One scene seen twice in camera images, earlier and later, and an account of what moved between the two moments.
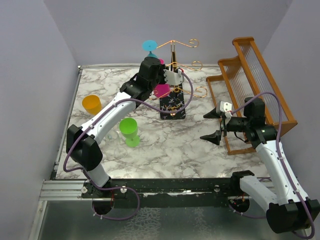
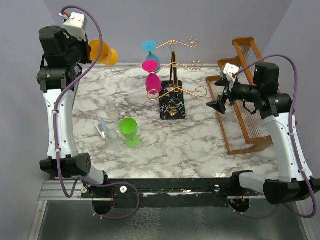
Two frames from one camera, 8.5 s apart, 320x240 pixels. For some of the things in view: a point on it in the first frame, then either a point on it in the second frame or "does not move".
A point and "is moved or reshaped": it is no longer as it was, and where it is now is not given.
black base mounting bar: [175, 193] does not move
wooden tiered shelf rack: [247, 75] does not move
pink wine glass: [161, 90] is moved or reshaped
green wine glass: [129, 128] does not move
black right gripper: [215, 137] -> [229, 92]
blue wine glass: [150, 45] does not move
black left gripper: [161, 71] -> [85, 45]
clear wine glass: [113, 138] does not move
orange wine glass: [92, 104] -> [108, 55]
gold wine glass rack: [172, 104] does not move
